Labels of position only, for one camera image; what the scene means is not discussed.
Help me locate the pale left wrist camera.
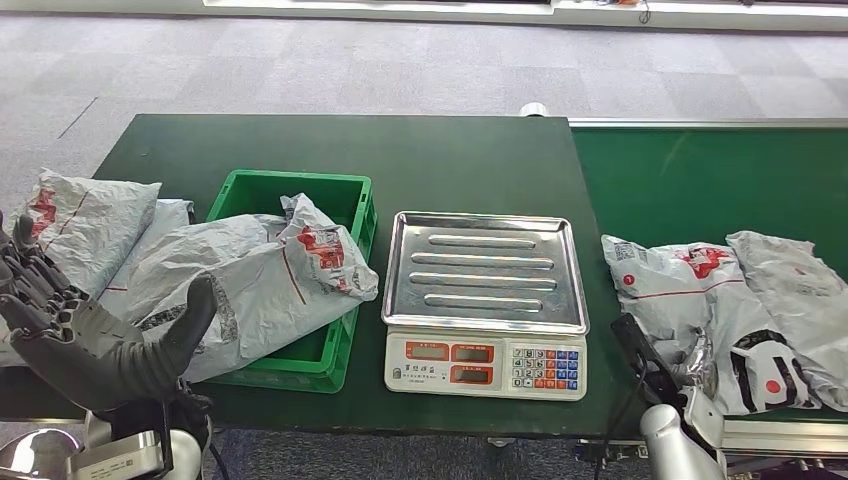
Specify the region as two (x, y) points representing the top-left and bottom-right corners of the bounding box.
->
(62, 429), (175, 480)

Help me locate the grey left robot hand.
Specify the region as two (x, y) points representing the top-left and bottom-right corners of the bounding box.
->
(0, 210), (219, 413)

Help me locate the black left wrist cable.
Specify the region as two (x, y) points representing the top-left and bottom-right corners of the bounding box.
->
(206, 437), (232, 480)

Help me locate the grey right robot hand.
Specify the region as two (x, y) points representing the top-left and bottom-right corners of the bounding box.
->
(682, 329), (719, 392)

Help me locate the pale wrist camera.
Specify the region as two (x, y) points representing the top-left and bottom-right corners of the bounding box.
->
(62, 429), (175, 480)
(610, 313), (684, 407)

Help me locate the shiny chrome dome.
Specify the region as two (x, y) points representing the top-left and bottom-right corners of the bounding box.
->
(0, 429), (77, 480)

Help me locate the white electronic scale body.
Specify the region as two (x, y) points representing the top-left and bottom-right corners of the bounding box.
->
(382, 324), (588, 403)

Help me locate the flat white QR-code parcel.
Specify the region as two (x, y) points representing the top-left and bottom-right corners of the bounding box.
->
(95, 198), (195, 313)

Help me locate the large grey red-print parcel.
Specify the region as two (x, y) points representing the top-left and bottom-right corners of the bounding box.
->
(0, 167), (162, 349)

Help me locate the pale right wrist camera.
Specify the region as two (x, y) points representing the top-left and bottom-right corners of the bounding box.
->
(610, 313), (684, 407)

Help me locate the plain grey wrinkled parcel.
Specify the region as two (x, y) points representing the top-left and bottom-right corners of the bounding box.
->
(725, 230), (848, 413)

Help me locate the white parcel black-white pattern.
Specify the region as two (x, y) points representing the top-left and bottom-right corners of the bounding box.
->
(601, 234), (823, 417)

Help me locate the green conveyor belt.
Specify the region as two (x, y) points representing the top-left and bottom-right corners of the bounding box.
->
(572, 127), (848, 424)

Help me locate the grey red-logo parcel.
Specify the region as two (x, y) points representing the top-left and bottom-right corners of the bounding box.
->
(99, 193), (380, 384)

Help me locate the green plastic crate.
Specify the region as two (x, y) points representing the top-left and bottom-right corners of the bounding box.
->
(205, 169), (378, 395)

